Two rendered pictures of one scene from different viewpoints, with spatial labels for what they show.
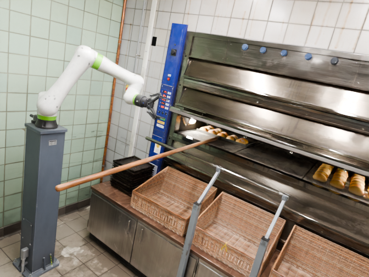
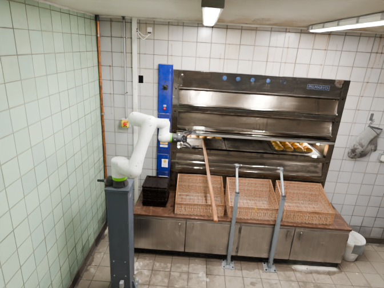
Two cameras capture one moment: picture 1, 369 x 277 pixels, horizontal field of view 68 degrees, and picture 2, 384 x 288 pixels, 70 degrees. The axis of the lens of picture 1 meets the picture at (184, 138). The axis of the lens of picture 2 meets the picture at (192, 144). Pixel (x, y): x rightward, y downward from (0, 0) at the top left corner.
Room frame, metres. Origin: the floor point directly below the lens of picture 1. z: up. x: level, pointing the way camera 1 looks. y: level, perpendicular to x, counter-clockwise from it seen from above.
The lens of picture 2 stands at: (-0.26, 1.54, 2.37)
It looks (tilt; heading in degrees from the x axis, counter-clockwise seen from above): 20 degrees down; 329
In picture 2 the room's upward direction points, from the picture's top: 4 degrees clockwise
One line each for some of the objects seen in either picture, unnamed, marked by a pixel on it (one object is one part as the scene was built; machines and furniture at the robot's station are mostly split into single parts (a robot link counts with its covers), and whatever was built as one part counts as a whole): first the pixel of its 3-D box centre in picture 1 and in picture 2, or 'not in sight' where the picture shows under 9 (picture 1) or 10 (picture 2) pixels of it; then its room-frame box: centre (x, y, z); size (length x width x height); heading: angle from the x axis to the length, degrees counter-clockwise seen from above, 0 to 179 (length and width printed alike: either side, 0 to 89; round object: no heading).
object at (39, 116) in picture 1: (48, 105); (120, 168); (1.85, 0.98, 1.36); 0.16 x 0.13 x 0.19; 28
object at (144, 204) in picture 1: (174, 197); (199, 194); (2.14, -0.02, 0.72); 0.56 x 0.49 x 0.28; 60
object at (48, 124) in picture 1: (42, 120); (113, 180); (1.89, 1.04, 1.23); 0.26 x 0.15 x 0.06; 59
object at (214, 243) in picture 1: (237, 230); (250, 197); (1.82, -0.53, 0.72); 0.56 x 0.49 x 0.28; 60
